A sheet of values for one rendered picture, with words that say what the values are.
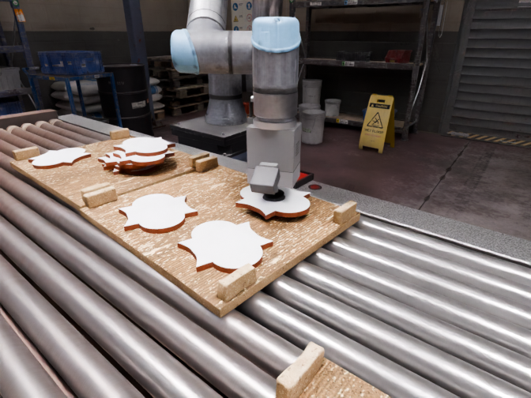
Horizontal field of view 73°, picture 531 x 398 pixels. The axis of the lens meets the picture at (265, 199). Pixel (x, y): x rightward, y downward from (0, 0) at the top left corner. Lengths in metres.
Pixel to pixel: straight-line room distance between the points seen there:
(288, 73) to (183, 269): 0.34
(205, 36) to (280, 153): 0.25
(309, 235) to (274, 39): 0.31
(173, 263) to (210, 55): 0.37
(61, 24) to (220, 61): 5.52
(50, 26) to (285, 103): 5.61
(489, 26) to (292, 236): 4.73
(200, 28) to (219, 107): 0.60
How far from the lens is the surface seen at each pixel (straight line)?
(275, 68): 0.59
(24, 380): 0.48
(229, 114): 1.29
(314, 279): 0.55
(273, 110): 0.59
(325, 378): 0.40
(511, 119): 5.23
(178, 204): 0.70
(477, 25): 5.20
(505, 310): 0.58
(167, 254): 0.57
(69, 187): 0.89
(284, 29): 0.59
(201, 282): 0.51
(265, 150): 0.62
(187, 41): 0.70
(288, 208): 0.64
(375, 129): 4.27
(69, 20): 6.22
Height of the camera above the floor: 1.24
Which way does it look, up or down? 25 degrees down
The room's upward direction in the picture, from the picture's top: straight up
